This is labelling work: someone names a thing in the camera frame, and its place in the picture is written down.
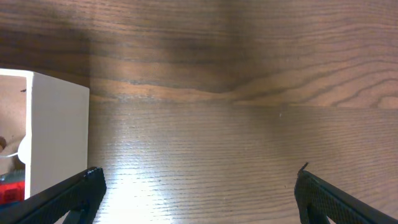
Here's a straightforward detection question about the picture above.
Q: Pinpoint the wooden rattle drum toy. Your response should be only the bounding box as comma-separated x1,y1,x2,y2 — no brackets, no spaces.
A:
1,136,31,167

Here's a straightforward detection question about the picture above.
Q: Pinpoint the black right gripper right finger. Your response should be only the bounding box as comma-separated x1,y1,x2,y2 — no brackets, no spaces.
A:
294,164,397,224

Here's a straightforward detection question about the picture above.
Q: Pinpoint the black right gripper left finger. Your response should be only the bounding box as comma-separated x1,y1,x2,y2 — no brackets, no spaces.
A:
1,167,106,224

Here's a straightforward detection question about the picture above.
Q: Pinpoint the white cardboard box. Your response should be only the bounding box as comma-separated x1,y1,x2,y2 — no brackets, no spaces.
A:
1,68,90,199

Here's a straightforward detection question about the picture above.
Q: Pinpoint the red toy truck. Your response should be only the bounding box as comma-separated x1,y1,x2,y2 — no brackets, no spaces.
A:
1,170,25,206

